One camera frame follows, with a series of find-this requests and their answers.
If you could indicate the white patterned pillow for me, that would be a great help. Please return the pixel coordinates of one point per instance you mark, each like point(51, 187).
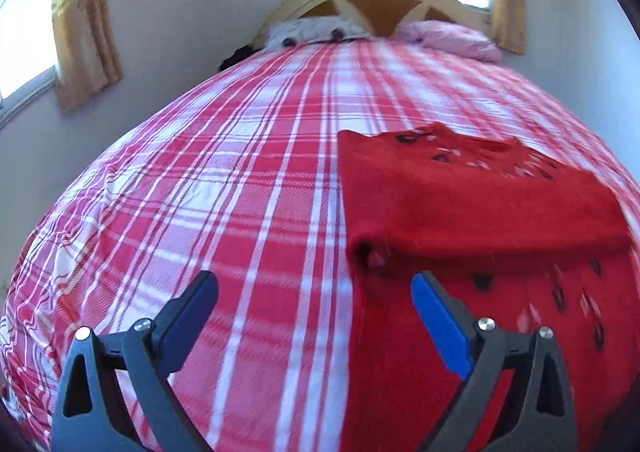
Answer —
point(310, 31)

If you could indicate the cream wooden headboard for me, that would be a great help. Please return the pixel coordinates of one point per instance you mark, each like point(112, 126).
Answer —
point(380, 6)

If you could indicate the red knitted sweater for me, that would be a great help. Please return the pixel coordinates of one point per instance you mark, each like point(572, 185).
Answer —
point(475, 202)

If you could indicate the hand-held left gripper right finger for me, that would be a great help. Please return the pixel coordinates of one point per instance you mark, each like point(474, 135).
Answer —
point(440, 322)

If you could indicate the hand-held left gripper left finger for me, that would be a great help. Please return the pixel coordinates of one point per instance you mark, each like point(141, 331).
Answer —
point(191, 327)

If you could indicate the side window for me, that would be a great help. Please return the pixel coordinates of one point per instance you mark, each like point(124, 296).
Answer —
point(25, 31)

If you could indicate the dark cloth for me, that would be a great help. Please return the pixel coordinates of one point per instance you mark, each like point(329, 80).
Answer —
point(237, 57)

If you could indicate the red plaid bed sheet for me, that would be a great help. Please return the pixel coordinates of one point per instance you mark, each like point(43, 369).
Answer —
point(225, 156)

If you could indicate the pink pillow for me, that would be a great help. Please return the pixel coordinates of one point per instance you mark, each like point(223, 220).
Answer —
point(450, 39)

